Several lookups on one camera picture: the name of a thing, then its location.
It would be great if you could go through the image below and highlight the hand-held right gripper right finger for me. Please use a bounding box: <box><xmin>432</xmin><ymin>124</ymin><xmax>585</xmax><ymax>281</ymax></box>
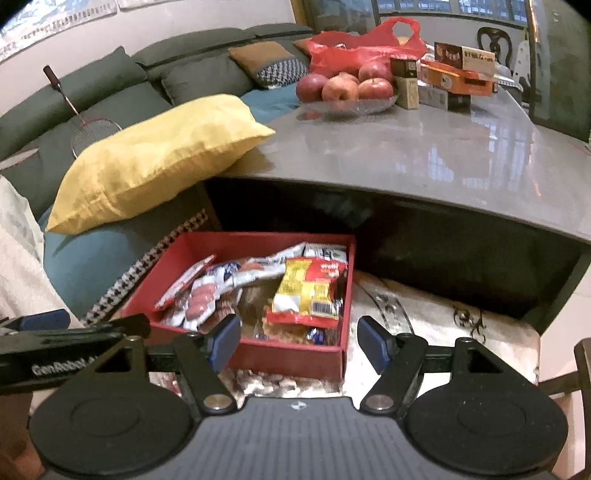
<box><xmin>358</xmin><ymin>315</ymin><xmax>532</xmax><ymax>414</ymax></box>

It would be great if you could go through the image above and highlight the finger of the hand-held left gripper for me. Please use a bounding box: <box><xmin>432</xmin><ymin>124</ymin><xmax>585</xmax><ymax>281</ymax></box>
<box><xmin>0</xmin><ymin>308</ymin><xmax>71</xmax><ymax>344</ymax></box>

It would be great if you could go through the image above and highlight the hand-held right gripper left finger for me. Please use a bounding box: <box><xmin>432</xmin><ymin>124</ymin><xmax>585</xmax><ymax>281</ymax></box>
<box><xmin>69</xmin><ymin>315</ymin><xmax>243</xmax><ymax>414</ymax></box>

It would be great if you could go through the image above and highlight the clear sausage packet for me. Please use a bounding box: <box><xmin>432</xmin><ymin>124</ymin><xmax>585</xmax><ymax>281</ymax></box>
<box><xmin>173</xmin><ymin>276</ymin><xmax>222</xmax><ymax>330</ymax></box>

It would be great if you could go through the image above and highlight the waffle packet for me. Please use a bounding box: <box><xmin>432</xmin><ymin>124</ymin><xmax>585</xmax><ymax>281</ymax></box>
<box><xmin>262</xmin><ymin>318</ymin><xmax>345</xmax><ymax>348</ymax></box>

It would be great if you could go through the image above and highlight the red cardboard box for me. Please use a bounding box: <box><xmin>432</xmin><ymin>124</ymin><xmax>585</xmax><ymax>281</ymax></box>
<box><xmin>121</xmin><ymin>231</ymin><xmax>357</xmax><ymax>383</ymax></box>

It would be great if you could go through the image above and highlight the red blue snack packet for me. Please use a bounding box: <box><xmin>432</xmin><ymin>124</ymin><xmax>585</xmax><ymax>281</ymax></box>
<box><xmin>203</xmin><ymin>261</ymin><xmax>241</xmax><ymax>289</ymax></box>

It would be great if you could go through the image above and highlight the red sausage packet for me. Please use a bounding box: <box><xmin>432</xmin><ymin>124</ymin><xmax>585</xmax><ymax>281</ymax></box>
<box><xmin>154</xmin><ymin>254</ymin><xmax>218</xmax><ymax>311</ymax></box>

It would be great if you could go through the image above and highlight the white spicy strip packet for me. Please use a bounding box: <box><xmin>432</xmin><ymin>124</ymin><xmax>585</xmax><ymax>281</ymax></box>
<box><xmin>231</xmin><ymin>256</ymin><xmax>289</xmax><ymax>289</ymax></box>

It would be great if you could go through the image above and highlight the red yellow snack packet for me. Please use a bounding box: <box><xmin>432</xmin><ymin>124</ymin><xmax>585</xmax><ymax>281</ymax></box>
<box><xmin>265</xmin><ymin>256</ymin><xmax>349</xmax><ymax>329</ymax></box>

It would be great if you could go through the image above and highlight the clear bread packet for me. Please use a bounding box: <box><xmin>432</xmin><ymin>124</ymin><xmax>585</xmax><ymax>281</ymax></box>
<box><xmin>277</xmin><ymin>242</ymin><xmax>348</xmax><ymax>265</ymax></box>

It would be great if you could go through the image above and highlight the cream fleece towel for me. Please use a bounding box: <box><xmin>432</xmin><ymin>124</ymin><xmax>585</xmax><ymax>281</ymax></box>
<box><xmin>0</xmin><ymin>175</ymin><xmax>86</xmax><ymax>330</ymax></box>

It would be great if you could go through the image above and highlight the teal cushion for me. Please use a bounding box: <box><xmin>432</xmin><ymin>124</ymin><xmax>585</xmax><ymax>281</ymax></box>
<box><xmin>240</xmin><ymin>88</ymin><xmax>303</xmax><ymax>124</ymax></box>
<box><xmin>39</xmin><ymin>185</ymin><xmax>218</xmax><ymax>319</ymax></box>

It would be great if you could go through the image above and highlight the yellow pillow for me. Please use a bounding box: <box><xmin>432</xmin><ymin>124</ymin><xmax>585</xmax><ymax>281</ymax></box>
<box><xmin>46</xmin><ymin>93</ymin><xmax>276</xmax><ymax>234</ymax></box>

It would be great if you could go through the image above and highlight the grey coffee table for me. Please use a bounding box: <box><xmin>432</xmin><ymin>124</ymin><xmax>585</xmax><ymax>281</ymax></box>
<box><xmin>203</xmin><ymin>85</ymin><xmax>591</xmax><ymax>333</ymax></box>

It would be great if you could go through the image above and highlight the brown wooden chair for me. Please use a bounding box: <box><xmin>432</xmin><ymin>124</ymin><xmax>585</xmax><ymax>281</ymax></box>
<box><xmin>536</xmin><ymin>337</ymin><xmax>591</xmax><ymax>398</ymax></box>

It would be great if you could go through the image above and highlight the glass fruit bowl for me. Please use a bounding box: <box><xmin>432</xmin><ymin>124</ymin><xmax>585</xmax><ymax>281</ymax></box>
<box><xmin>299</xmin><ymin>90</ymin><xmax>400</xmax><ymax>116</ymax></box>

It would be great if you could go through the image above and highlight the red badminton racket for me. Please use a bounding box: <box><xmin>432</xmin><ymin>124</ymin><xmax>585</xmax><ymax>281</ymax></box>
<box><xmin>43</xmin><ymin>65</ymin><xmax>123</xmax><ymax>158</ymax></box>

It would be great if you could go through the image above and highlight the white low box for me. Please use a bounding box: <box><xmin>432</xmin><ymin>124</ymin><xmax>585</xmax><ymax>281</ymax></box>
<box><xmin>418</xmin><ymin>87</ymin><xmax>450</xmax><ymax>110</ymax></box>

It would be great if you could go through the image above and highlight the red apple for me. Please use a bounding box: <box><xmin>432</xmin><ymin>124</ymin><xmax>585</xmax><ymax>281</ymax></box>
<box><xmin>322</xmin><ymin>76</ymin><xmax>360</xmax><ymax>103</ymax></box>
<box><xmin>359</xmin><ymin>61</ymin><xmax>393</xmax><ymax>84</ymax></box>
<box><xmin>358</xmin><ymin>78</ymin><xmax>394</xmax><ymax>100</ymax></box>
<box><xmin>295</xmin><ymin>74</ymin><xmax>329</xmax><ymax>103</ymax></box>

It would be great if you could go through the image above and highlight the cream upright box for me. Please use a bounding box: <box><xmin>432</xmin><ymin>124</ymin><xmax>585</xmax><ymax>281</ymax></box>
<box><xmin>394</xmin><ymin>76</ymin><xmax>421</xmax><ymax>110</ymax></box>

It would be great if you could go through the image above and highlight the green sofa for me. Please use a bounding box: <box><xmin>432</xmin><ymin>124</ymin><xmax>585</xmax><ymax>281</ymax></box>
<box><xmin>0</xmin><ymin>25</ymin><xmax>315</xmax><ymax>217</ymax></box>

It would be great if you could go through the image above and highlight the houndstooth patterned cushion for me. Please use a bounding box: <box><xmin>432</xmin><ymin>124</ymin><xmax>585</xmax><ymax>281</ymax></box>
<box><xmin>253</xmin><ymin>59</ymin><xmax>311</xmax><ymax>90</ymax></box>

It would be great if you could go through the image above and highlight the orange flat box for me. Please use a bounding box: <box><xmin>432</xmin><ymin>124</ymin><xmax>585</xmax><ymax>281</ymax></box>
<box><xmin>420</xmin><ymin>62</ymin><xmax>498</xmax><ymax>97</ymax></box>

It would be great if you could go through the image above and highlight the small black box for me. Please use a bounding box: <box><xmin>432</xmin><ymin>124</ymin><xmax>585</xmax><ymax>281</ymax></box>
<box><xmin>390</xmin><ymin>58</ymin><xmax>420</xmax><ymax>79</ymax></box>

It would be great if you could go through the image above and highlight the brown cushion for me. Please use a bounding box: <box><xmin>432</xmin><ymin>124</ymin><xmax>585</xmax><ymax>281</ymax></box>
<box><xmin>228</xmin><ymin>41</ymin><xmax>296</xmax><ymax>77</ymax></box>

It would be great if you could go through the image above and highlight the red plastic bag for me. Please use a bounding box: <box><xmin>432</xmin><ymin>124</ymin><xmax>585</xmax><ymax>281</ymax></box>
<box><xmin>307</xmin><ymin>17</ymin><xmax>428</xmax><ymax>79</ymax></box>

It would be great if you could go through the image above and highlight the dark carved chair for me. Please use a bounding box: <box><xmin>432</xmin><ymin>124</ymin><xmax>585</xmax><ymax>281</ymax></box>
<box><xmin>477</xmin><ymin>27</ymin><xmax>512</xmax><ymax>65</ymax></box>

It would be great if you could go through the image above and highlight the window with grille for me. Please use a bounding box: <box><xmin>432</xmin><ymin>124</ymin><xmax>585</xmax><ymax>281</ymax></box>
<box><xmin>302</xmin><ymin>0</ymin><xmax>532</xmax><ymax>28</ymax></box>

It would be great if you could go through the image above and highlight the wall poster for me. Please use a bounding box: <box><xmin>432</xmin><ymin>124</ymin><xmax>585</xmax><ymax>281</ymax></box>
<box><xmin>0</xmin><ymin>0</ymin><xmax>118</xmax><ymax>51</ymax></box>

